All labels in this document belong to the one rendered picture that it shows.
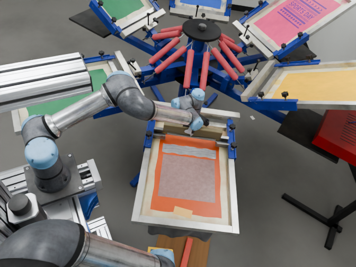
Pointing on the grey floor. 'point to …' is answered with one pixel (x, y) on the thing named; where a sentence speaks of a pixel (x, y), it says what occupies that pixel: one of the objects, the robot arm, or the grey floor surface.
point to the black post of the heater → (332, 222)
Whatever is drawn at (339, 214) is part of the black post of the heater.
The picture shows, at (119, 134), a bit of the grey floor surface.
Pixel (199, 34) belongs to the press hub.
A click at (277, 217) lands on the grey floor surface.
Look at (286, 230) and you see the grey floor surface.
